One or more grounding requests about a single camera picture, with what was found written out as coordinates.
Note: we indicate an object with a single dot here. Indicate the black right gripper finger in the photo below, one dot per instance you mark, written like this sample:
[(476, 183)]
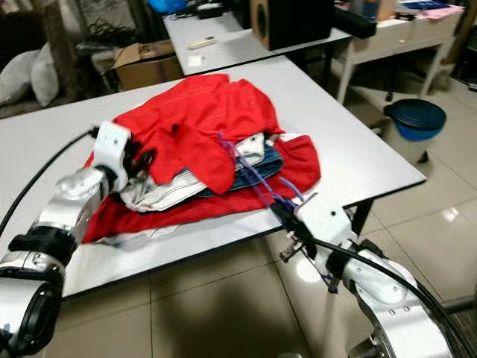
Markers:
[(280, 216), (285, 209)]

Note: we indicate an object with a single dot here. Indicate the purple plastic hanger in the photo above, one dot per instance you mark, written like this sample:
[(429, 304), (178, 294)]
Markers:
[(257, 179)]

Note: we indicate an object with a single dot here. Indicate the red collared shirt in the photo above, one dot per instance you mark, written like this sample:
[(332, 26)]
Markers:
[(194, 112)]

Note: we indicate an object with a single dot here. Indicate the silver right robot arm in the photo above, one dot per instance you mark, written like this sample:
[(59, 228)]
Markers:
[(395, 313)]

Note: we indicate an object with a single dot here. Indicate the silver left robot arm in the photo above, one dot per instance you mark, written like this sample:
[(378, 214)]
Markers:
[(59, 216)]

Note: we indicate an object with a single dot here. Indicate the white striped garment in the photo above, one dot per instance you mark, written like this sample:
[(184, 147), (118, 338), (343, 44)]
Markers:
[(156, 195)]

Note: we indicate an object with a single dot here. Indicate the blue jeans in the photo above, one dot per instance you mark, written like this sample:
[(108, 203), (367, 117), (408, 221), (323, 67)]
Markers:
[(238, 185)]

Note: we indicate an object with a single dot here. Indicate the red cloth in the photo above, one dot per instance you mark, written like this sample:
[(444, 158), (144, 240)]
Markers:
[(194, 212)]

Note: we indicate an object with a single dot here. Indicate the white table black legs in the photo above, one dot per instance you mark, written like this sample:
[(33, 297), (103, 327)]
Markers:
[(343, 149)]

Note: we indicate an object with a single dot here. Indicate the open cardboard box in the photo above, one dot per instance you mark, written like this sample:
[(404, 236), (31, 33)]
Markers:
[(145, 71)]

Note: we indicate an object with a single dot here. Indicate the grey pillow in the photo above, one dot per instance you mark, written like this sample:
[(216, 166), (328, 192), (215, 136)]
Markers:
[(46, 74), (19, 78)]

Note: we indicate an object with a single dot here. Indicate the white remote control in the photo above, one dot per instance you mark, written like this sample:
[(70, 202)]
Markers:
[(202, 42)]

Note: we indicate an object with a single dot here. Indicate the white office table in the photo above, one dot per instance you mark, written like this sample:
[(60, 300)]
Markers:
[(231, 48)]

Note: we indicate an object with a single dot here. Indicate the white bin blue lid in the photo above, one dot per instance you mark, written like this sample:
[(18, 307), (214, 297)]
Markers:
[(417, 115)]

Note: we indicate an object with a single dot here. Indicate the brown armchair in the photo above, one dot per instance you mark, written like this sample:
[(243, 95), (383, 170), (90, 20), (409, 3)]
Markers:
[(15, 33)]

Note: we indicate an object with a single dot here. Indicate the black speaker wooden front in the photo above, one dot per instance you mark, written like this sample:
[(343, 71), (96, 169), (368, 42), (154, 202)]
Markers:
[(298, 22)]

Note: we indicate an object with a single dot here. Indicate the long black box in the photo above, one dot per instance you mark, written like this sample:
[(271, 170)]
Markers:
[(354, 22)]

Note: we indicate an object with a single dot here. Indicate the beige desk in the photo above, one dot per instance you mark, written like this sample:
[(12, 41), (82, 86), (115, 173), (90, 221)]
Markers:
[(402, 33)]

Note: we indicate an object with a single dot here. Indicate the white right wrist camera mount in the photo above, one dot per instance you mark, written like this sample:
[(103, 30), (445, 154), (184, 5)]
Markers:
[(324, 220)]

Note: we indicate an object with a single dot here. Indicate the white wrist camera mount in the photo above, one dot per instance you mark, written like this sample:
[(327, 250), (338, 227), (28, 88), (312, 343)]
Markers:
[(112, 145), (324, 220)]

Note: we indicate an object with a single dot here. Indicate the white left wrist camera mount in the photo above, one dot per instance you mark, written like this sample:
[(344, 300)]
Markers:
[(112, 145)]

